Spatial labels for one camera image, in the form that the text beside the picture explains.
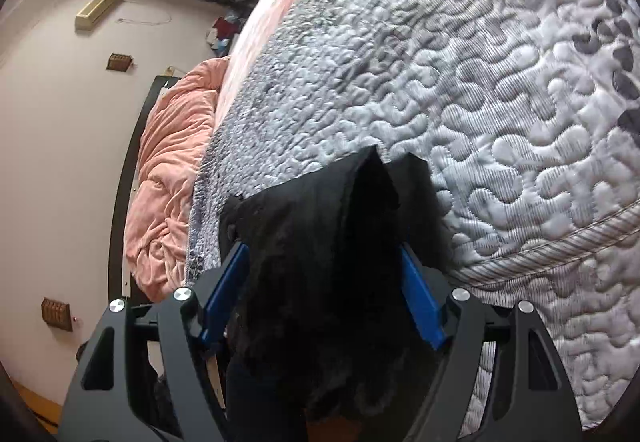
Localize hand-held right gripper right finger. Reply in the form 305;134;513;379
399;242;584;442

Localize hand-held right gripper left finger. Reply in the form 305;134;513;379
60;242;252;442

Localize black pants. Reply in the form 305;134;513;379
219;145;452;442

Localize peach fleece comforter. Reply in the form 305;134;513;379
122;56;232;303

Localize dark bed headboard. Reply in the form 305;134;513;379
107;74;184;304

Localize grey quilted bedspread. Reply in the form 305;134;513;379
185;0;640;434

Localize colourful clutter pile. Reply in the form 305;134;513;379
207;9;247;56

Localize pink bed sheet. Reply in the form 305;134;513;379
215;0;372;124

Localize yellow wall fixture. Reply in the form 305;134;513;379
75;0;124;32

